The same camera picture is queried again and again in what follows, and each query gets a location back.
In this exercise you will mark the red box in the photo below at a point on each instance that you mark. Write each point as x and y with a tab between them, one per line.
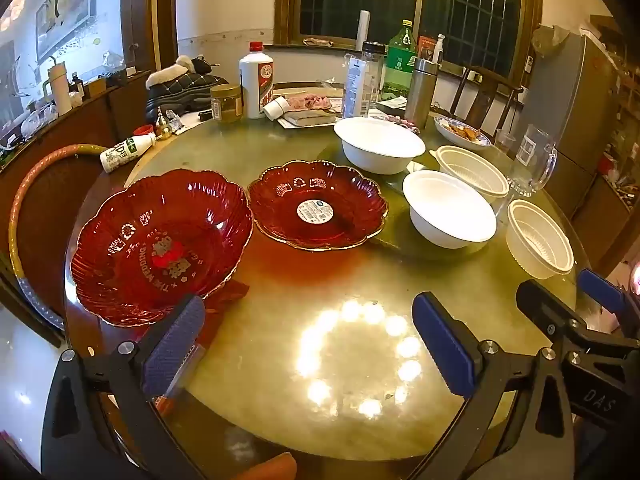
425	49

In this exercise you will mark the green plastic bottle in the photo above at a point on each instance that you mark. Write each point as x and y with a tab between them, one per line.
400	65

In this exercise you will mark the small clear glass cup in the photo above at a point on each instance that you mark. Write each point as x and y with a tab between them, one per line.
504	142

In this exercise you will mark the wooden chair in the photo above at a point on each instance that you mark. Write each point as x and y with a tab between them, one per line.
492	78

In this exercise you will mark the clear plastic bags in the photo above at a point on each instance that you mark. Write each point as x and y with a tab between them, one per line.
40	115

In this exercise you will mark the clear glass pitcher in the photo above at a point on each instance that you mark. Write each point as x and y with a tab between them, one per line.
532	160

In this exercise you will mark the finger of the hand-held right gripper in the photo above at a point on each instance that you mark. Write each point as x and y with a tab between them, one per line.
547	310
602	291

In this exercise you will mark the white liquor bottle red cap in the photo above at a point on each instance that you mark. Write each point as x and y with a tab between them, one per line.
256	85

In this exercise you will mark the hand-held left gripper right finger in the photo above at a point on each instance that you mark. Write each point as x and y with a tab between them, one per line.
445	345

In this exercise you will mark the white wall switch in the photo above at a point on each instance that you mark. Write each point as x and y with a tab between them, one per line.
529	63

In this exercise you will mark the small red container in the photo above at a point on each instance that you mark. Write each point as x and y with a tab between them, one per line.
144	130

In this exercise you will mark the white paper roll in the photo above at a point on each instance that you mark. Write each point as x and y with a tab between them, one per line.
364	30

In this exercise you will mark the steel thermos flask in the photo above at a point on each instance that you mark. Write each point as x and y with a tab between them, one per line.
420	95

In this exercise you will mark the white milk bottle green label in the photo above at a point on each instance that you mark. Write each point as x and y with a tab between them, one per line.
125	152

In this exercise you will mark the white disposable bowl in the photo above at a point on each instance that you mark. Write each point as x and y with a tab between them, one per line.
377	140
450	210

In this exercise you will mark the cream ribbed plastic bowl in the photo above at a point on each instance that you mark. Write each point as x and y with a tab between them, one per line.
472	172
540	240

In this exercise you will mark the multicoloured hula hoop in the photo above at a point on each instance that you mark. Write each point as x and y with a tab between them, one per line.
60	152

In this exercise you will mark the small brown bottle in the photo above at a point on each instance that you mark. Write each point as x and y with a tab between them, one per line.
76	85

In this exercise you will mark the blue patterned plate with food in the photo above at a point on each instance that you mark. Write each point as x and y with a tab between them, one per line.
462	132

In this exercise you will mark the sideboard mirror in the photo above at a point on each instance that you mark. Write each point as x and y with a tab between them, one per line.
20	70

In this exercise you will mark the gold bell-shaped bottle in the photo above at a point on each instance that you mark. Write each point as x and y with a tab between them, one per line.
163	127

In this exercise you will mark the grey refrigerator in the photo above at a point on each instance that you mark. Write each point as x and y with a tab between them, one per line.
565	110

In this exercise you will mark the black fur-lined boots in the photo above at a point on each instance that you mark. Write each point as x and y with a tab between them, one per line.
185	85

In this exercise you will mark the wooden sideboard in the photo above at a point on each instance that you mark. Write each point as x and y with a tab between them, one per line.
75	185

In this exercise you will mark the pink meat package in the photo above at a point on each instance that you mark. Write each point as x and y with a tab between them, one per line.
310	101

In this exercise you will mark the grey book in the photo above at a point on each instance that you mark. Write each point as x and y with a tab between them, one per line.
307	119

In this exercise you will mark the white labelled clear container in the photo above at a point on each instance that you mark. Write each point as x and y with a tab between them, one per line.
355	90

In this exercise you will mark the cluttered shelf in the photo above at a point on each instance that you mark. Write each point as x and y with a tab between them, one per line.
625	125

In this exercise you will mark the small white cup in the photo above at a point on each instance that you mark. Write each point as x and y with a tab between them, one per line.
276	108

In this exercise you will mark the brown box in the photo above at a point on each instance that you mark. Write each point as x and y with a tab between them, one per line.
95	87

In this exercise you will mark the gold lidded jar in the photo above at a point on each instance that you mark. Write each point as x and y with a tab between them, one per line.
226	105

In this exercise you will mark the white pump bottle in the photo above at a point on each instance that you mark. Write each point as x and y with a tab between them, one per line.
439	50

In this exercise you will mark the framed wall picture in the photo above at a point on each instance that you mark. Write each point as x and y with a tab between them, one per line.
65	10

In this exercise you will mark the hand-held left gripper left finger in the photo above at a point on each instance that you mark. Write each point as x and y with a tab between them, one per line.
172	345

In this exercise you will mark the pink wrapped candies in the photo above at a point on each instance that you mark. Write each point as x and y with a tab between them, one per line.
402	124

